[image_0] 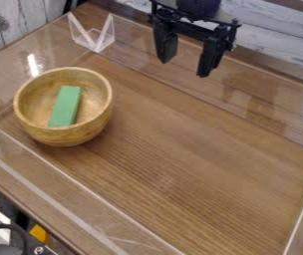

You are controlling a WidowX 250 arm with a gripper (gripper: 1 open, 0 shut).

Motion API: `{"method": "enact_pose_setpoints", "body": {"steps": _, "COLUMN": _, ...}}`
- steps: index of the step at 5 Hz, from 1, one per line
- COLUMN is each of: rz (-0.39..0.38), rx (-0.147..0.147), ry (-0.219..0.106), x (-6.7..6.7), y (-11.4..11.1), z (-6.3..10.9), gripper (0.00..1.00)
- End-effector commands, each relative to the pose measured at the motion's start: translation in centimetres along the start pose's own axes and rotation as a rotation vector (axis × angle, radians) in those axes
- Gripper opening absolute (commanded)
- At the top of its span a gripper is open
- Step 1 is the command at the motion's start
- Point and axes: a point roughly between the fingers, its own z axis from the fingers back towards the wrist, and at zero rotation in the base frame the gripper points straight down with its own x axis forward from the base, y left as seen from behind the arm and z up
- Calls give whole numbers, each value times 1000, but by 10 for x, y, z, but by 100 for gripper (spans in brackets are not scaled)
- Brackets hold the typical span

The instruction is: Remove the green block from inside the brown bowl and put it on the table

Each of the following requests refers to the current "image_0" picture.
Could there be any clear acrylic corner bracket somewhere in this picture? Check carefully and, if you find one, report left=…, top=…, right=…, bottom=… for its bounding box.
left=66, top=13, right=116, bottom=53

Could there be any green rectangular block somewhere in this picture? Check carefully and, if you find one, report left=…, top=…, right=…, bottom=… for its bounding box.
left=48, top=86, right=82, bottom=128

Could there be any yellow tag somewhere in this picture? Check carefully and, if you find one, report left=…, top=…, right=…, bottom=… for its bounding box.
left=29, top=224, right=49, bottom=244

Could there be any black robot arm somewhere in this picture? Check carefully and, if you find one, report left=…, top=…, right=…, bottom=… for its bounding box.
left=149, top=0, right=242, bottom=78

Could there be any brown wooden bowl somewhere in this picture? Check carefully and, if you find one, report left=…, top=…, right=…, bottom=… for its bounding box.
left=13, top=67, right=113, bottom=146

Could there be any black cable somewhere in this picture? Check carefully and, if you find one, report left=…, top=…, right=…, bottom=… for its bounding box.
left=0, top=223, right=30, bottom=255

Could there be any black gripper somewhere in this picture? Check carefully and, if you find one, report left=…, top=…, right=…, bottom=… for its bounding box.
left=149, top=0, right=240, bottom=78

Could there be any clear acrylic tray wall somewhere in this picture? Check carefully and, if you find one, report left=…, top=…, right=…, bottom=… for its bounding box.
left=0, top=128, right=185, bottom=255

